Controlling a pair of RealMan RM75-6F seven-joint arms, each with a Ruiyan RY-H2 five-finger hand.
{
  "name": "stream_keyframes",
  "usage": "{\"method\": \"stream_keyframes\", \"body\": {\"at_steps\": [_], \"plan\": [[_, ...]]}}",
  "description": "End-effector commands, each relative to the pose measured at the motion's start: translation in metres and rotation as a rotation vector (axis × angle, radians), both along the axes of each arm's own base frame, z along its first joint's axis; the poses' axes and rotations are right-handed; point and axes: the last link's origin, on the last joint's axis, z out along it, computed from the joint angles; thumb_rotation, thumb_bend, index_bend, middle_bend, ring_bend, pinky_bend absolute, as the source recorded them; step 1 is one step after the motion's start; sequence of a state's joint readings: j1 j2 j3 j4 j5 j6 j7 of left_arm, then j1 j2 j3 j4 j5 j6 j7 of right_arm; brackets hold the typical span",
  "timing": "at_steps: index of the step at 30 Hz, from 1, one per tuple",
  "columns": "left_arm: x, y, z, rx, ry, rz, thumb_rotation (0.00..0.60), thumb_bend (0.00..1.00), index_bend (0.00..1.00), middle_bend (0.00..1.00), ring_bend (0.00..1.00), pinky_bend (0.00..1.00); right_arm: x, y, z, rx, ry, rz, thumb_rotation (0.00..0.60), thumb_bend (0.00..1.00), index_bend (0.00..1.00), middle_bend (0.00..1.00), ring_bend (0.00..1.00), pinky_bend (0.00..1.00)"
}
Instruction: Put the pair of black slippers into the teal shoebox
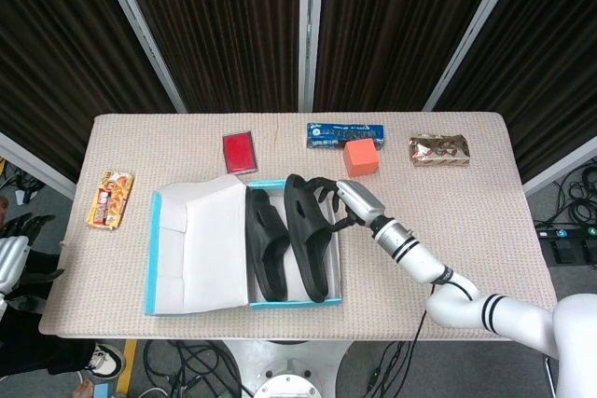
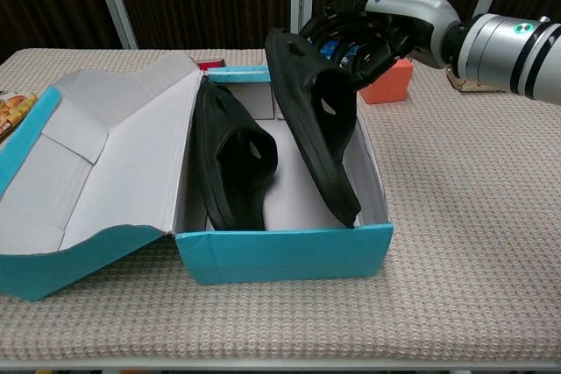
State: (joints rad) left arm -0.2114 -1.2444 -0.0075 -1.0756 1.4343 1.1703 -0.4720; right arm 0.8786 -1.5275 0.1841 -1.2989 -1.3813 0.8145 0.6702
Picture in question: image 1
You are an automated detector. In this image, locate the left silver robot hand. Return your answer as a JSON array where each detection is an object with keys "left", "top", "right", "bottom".
[{"left": 0, "top": 213, "right": 66, "bottom": 296}]

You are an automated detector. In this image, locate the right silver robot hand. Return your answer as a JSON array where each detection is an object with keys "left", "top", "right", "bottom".
[{"left": 309, "top": 176, "right": 388, "bottom": 232}]

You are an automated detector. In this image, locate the black slipper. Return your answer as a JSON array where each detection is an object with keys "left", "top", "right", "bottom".
[
  {"left": 283, "top": 173, "right": 339, "bottom": 305},
  {"left": 243, "top": 187, "right": 294, "bottom": 302}
]

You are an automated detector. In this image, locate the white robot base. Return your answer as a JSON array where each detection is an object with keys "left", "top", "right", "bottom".
[{"left": 222, "top": 338, "right": 352, "bottom": 398}]

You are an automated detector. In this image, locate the blue cling film box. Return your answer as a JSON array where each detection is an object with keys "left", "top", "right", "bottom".
[{"left": 306, "top": 122, "right": 387, "bottom": 151}]

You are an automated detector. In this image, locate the yellow biscuit box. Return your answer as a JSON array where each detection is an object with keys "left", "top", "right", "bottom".
[{"left": 85, "top": 170, "right": 136, "bottom": 231}]

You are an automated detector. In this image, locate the light blue shoe box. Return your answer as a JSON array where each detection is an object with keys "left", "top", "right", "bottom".
[{"left": 141, "top": 173, "right": 343, "bottom": 317}]

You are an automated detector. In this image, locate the orange cube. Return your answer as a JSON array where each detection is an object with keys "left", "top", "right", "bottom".
[{"left": 342, "top": 137, "right": 381, "bottom": 179}]

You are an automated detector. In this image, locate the gold red snack packet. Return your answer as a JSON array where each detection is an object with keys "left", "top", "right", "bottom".
[{"left": 408, "top": 133, "right": 472, "bottom": 169}]

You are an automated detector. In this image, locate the black trouser leg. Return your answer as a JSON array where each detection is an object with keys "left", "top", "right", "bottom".
[{"left": 0, "top": 309, "right": 97, "bottom": 377}]

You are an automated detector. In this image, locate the red flat case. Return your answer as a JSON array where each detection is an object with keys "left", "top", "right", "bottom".
[{"left": 221, "top": 130, "right": 260, "bottom": 176}]

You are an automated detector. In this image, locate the white black sneaker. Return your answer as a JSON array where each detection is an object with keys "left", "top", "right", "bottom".
[{"left": 85, "top": 341, "right": 127, "bottom": 378}]

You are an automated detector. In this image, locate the yellow floor tape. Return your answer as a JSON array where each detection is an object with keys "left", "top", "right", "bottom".
[{"left": 115, "top": 338, "right": 140, "bottom": 395}]

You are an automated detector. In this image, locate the dark brown pleated curtain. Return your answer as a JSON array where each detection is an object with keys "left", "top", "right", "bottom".
[
  {"left": 439, "top": 0, "right": 597, "bottom": 184},
  {"left": 0, "top": 0, "right": 177, "bottom": 184},
  {"left": 312, "top": 0, "right": 510, "bottom": 114},
  {"left": 114, "top": 0, "right": 305, "bottom": 114}
]

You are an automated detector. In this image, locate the beige woven tablecloth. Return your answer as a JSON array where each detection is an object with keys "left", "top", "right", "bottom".
[{"left": 37, "top": 111, "right": 563, "bottom": 341}]

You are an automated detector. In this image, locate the black power strip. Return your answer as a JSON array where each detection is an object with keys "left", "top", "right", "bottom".
[{"left": 533, "top": 225, "right": 597, "bottom": 241}]

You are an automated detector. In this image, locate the black foot pedal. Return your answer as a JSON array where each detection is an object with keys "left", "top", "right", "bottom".
[{"left": 549, "top": 239, "right": 580, "bottom": 265}]

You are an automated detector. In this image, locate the grey metal partition post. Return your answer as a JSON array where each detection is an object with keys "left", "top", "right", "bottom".
[
  {"left": 0, "top": 130, "right": 79, "bottom": 199},
  {"left": 521, "top": 147, "right": 597, "bottom": 198},
  {"left": 421, "top": 0, "right": 532, "bottom": 113},
  {"left": 298, "top": 0, "right": 326, "bottom": 114},
  {"left": 91, "top": 0, "right": 188, "bottom": 114}
]

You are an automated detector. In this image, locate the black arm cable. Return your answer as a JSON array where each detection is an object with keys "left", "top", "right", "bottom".
[{"left": 405, "top": 276, "right": 472, "bottom": 398}]

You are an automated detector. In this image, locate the black floor cable bundle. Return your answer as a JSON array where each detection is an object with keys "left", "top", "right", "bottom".
[{"left": 141, "top": 340, "right": 244, "bottom": 398}]

